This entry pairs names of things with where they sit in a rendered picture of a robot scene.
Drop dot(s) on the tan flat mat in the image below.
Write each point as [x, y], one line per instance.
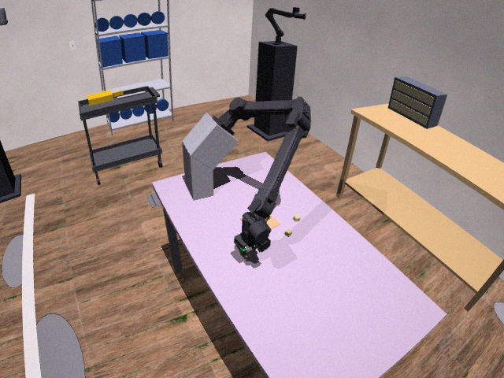
[272, 222]

